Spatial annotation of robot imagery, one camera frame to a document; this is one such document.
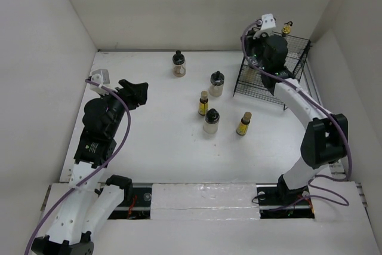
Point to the black-lid beige spice jar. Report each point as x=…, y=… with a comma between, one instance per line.
x=216, y=84

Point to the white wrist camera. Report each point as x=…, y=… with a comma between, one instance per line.
x=265, y=26
x=99, y=77

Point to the small yellow bottle cork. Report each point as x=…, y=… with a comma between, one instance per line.
x=203, y=103
x=244, y=124

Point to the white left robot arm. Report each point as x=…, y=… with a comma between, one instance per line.
x=71, y=224

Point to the grey-lid white powder shaker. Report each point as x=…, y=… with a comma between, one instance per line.
x=254, y=65

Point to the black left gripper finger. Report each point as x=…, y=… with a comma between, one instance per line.
x=140, y=93
x=126, y=85

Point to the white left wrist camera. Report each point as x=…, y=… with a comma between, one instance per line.
x=99, y=77

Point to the glass bottle with dark sauce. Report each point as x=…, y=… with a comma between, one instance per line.
x=286, y=29

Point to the black wire rack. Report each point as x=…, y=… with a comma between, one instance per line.
x=249, y=82

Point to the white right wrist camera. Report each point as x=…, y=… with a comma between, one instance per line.
x=265, y=26

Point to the black-cap white powder jar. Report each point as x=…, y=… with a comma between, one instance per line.
x=211, y=121

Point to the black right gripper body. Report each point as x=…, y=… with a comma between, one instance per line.
x=258, y=47

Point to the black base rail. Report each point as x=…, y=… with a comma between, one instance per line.
x=210, y=202

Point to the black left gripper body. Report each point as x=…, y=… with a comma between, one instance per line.
x=116, y=103

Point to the small black-cap back jar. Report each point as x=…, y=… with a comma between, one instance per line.
x=178, y=61

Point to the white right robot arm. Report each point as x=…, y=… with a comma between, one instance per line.
x=326, y=135

